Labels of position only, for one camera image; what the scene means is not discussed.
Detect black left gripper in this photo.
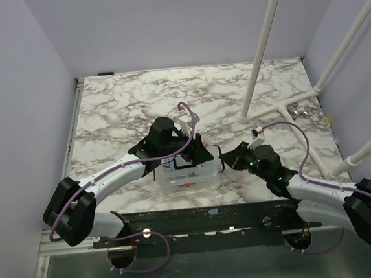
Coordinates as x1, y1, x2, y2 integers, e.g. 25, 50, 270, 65
159, 125, 214, 168

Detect clear plastic medicine box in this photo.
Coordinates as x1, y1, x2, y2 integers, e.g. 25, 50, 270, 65
153, 145, 225, 189

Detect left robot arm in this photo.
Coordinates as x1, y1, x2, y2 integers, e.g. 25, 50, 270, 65
42, 112, 214, 246

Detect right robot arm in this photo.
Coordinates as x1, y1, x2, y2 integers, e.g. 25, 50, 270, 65
219, 142, 371, 245

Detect metal clamp on pipe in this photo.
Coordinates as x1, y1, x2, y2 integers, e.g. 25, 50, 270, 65
287, 102, 309, 120

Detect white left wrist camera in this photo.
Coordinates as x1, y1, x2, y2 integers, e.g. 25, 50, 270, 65
178, 111, 200, 137

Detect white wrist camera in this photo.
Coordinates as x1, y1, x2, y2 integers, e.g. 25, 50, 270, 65
249, 126, 265, 149
178, 111, 200, 137

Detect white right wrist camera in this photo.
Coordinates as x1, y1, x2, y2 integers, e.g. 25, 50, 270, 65
249, 126, 265, 149

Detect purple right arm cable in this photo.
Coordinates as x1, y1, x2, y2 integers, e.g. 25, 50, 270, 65
251, 114, 371, 260

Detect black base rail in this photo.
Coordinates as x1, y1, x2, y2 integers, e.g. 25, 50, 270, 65
49, 191, 367, 265

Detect white pvc pipe frame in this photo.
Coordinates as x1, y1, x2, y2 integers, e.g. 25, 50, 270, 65
255, 0, 371, 179

